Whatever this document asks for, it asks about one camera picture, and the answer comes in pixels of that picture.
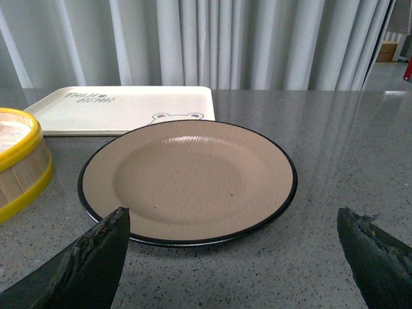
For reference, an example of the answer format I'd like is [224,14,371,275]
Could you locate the cream bear print tray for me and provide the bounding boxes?
[26,86,215,136]

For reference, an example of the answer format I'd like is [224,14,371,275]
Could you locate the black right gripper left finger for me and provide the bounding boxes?
[1,207,130,308]

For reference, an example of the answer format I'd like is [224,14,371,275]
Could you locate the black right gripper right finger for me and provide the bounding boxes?
[337,208,411,308]

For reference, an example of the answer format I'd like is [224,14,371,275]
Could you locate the cardboard box in background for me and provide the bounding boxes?
[376,41,398,62]

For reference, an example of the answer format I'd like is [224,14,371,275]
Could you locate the grey pleated curtain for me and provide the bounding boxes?
[1,1,394,91]

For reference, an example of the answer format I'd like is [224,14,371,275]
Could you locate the white steamer liner cloth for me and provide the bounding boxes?
[0,120,31,152]

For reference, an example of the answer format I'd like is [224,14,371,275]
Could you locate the beige plate with black rim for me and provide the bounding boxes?
[77,120,298,247]

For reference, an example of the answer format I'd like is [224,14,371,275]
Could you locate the yellow rimmed wooden steamer basket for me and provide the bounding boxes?
[1,108,54,223]

